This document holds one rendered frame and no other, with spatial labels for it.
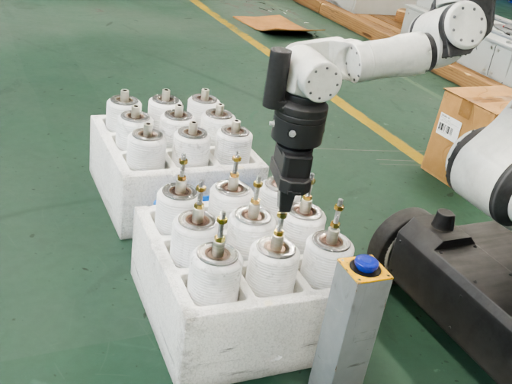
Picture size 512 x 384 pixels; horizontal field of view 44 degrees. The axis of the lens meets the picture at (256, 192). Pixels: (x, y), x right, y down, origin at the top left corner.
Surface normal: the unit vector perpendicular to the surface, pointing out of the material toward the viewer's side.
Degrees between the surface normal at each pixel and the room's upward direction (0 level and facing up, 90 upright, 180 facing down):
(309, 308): 90
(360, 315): 90
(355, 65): 101
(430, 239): 45
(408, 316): 0
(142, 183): 90
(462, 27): 67
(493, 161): 50
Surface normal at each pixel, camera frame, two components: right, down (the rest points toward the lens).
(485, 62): -0.90, 0.08
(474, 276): 0.14, -0.88
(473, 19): 0.26, 0.10
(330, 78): 0.30, 0.48
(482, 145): -0.50, -0.60
